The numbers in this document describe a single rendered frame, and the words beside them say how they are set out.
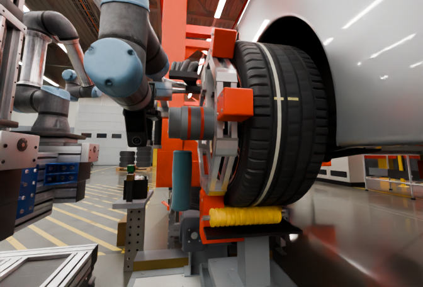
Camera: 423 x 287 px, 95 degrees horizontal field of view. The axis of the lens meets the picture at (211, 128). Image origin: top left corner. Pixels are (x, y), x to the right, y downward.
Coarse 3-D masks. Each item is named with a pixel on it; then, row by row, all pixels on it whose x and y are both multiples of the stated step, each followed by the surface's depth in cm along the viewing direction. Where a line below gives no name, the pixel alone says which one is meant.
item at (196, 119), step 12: (180, 108) 77; (192, 108) 77; (204, 108) 78; (168, 120) 73; (180, 120) 74; (192, 120) 74; (204, 120) 74; (168, 132) 74; (180, 132) 75; (192, 132) 75; (204, 132) 75
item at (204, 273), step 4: (200, 264) 98; (204, 264) 99; (200, 268) 97; (204, 268) 99; (200, 272) 96; (204, 272) 96; (208, 272) 96; (200, 276) 96; (204, 276) 92; (208, 276) 92; (200, 280) 96; (204, 280) 86; (208, 280) 89; (204, 284) 83; (208, 284) 86
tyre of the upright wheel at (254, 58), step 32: (256, 64) 55; (288, 64) 57; (256, 96) 52; (288, 96) 53; (320, 96) 55; (256, 128) 51; (288, 128) 52; (320, 128) 54; (256, 160) 52; (288, 160) 54; (320, 160) 55; (256, 192) 58; (288, 192) 60
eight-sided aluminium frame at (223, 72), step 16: (208, 64) 78; (224, 64) 66; (224, 80) 56; (208, 144) 104; (224, 144) 54; (208, 160) 96; (224, 160) 62; (208, 176) 66; (224, 176) 62; (208, 192) 66; (224, 192) 67
